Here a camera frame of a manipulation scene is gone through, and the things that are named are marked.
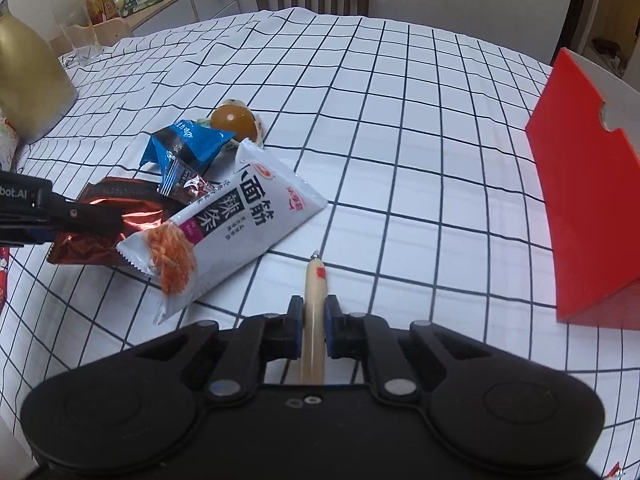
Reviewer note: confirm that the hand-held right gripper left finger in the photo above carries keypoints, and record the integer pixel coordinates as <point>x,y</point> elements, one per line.
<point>298,330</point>

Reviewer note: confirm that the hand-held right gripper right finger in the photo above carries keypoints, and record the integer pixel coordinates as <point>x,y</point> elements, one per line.
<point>329,330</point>

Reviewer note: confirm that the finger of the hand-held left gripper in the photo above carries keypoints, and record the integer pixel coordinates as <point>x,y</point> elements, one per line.
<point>90,220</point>

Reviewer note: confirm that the sausage stick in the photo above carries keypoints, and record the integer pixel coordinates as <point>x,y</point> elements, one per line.
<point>315,300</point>

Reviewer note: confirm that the dark red foil snack packet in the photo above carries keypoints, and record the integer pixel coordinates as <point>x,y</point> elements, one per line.
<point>75,252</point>

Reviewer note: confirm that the large white spicy strip packet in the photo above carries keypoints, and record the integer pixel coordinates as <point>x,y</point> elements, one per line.
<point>250,220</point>

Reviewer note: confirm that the blue snack packet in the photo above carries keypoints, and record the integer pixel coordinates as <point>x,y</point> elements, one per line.
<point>192,147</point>

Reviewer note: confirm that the braised egg packet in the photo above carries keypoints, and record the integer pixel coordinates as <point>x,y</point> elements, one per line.
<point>232,119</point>

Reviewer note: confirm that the red cardboard box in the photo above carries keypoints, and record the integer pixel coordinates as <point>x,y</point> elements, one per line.
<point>590,200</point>

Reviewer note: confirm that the gold pitcher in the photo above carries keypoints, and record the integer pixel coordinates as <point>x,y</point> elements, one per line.
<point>30,75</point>

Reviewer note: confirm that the small wooden stand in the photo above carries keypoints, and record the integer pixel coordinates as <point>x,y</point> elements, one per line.
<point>114,30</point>

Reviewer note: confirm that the clear drinking glass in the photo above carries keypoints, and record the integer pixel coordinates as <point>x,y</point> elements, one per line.
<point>75,20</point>

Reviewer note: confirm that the orange drink bottle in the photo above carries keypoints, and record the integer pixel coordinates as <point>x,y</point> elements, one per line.
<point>100,2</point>

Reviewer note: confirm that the wooden sideboard with white drawers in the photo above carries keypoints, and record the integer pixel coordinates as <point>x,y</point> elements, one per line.
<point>200,2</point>

